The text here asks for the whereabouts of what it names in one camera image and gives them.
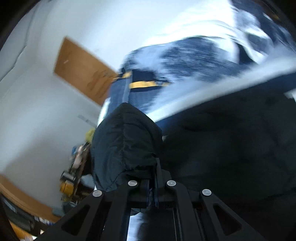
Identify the yellow green bag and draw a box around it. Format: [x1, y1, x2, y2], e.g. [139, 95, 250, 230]
[85, 128, 95, 144]

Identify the blue white striped blanket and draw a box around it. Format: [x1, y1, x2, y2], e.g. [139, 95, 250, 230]
[97, 55, 296, 130]

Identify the black puffer jacket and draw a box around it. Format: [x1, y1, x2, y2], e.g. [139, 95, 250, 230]
[91, 94, 295, 240]

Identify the brown wooden door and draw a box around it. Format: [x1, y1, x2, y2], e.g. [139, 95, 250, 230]
[54, 38, 116, 105]

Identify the yellow container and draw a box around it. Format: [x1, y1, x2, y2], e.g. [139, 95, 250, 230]
[60, 171, 76, 197]

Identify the dark cluttered side table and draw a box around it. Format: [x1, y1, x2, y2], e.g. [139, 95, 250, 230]
[52, 142, 95, 217]

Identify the blue tree print duvet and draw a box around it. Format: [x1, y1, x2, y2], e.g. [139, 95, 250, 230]
[108, 0, 296, 112]

